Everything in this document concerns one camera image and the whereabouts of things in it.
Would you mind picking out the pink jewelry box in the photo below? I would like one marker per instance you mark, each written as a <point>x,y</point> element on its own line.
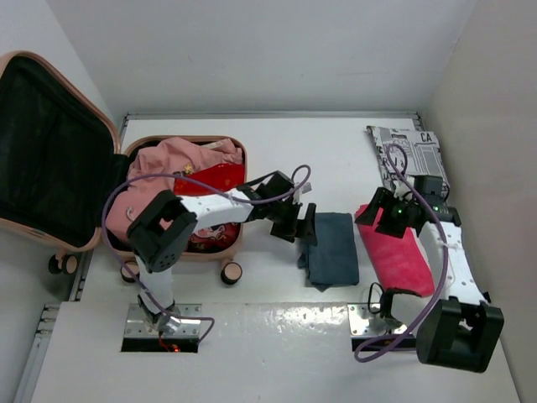
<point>125,209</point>

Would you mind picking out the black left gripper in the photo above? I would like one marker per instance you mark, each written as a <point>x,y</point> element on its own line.
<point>303,228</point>

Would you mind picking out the metal base plate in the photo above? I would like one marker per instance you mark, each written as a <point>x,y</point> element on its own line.
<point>365,325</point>
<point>168,335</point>

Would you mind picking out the aluminium table edge rail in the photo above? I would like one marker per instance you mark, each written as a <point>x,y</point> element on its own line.
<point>413,115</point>

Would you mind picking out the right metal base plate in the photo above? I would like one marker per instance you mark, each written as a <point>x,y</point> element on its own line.
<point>365,325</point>

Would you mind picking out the blue-grey cloth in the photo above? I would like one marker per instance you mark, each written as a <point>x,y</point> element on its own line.
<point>333,261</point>

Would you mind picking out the newspaper print cloth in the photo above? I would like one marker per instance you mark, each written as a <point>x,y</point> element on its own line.
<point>422,156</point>

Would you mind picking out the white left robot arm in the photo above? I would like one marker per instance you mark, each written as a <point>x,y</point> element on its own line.
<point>160,233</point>

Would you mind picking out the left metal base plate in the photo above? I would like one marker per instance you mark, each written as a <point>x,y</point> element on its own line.
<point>168,335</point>

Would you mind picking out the pink hard-shell suitcase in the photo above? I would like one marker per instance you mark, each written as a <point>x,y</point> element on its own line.
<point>61,158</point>

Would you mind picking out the magenta towel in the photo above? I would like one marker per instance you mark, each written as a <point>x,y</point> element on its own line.
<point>398,262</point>

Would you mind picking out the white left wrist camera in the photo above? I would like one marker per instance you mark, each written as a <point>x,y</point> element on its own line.
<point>301,191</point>

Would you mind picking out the pink cartoon print shirt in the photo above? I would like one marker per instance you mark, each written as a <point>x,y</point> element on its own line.
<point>172,156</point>

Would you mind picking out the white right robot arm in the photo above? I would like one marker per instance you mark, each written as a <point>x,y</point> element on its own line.
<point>429,300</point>

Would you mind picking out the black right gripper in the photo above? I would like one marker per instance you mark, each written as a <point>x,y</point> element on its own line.
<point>383,199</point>

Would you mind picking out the red cartoon print cloth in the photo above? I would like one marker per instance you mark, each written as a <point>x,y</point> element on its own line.
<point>223,177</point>

